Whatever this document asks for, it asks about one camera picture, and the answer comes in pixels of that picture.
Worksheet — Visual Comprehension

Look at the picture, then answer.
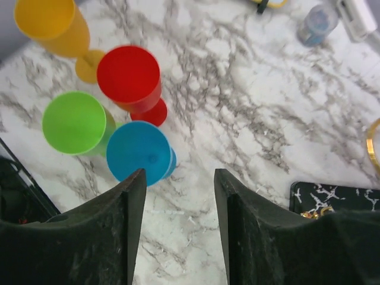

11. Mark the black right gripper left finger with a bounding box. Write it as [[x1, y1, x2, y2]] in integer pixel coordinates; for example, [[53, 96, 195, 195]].
[[1, 169, 147, 284]]

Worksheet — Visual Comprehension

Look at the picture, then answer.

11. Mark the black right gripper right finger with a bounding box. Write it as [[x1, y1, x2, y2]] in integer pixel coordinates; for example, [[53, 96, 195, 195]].
[[214, 169, 379, 284]]

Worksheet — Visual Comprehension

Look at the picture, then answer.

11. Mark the blue wine glass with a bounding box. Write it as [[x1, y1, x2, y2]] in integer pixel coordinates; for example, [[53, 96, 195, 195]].
[[106, 121, 177, 186]]

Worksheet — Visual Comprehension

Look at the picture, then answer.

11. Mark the green wine glass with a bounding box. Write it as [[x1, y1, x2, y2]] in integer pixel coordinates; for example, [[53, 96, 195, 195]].
[[42, 91, 121, 156]]

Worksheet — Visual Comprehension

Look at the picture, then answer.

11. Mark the red wine glass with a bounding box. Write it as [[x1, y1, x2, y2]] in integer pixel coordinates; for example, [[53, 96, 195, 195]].
[[97, 45, 167, 126]]

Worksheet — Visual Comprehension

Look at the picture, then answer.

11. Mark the yellow wine glass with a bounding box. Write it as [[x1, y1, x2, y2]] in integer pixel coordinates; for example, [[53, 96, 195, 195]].
[[14, 0, 105, 84]]

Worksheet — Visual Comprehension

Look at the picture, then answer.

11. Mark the black marble rack base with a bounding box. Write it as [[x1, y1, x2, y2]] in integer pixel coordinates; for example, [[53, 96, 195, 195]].
[[289, 182, 379, 219]]

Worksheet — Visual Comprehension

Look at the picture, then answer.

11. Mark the small clear plastic jar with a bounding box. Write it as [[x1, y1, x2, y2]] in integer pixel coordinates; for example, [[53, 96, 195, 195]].
[[297, 4, 339, 47]]

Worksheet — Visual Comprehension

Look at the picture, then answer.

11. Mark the white eraser block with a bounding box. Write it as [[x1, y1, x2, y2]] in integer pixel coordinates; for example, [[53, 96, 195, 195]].
[[336, 0, 378, 42]]

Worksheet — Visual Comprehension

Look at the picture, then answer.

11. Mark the gold wire glass rack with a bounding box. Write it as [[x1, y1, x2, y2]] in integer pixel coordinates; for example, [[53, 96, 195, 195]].
[[366, 119, 380, 175]]

